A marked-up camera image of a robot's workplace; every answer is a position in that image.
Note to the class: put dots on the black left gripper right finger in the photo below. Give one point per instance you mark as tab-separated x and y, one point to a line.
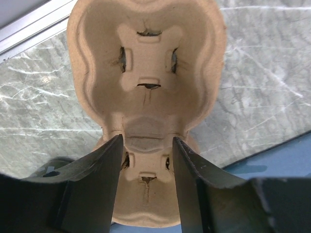
211	200

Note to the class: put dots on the aluminium frame rail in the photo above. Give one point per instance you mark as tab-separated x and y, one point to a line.
35	27

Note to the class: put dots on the brown cardboard cup carrier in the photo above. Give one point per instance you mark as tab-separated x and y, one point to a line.
149	70

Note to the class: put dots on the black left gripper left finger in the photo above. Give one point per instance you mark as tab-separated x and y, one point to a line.
76	198

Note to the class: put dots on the blue letter placemat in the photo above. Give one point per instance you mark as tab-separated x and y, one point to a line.
267	160

